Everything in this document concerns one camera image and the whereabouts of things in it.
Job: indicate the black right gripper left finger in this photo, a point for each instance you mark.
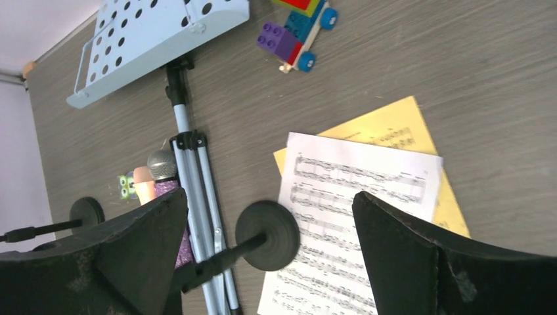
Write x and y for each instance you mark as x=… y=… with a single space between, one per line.
x=122 y=266

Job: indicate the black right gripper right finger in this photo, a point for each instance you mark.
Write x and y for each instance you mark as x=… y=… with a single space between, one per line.
x=416 y=267

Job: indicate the beige microphone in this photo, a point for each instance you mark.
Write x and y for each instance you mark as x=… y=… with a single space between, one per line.
x=144 y=185

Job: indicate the white sheet music page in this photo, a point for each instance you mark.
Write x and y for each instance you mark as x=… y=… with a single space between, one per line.
x=328 y=276

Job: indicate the purple glitter microphone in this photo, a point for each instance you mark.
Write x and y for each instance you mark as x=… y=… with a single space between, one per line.
x=162 y=167

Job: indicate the black microphone stand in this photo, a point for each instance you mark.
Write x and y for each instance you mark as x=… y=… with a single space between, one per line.
x=267 y=236
x=84 y=212

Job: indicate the yellow sheet music page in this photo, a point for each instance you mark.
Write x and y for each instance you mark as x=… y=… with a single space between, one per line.
x=391 y=126

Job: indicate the light blue music stand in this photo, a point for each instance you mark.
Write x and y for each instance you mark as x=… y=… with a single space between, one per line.
x=133 y=38

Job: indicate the green number five toy block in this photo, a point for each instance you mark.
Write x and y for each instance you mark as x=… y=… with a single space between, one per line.
x=127 y=186

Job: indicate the colourful toy brick car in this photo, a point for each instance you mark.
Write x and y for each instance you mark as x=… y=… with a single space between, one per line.
x=291 y=42

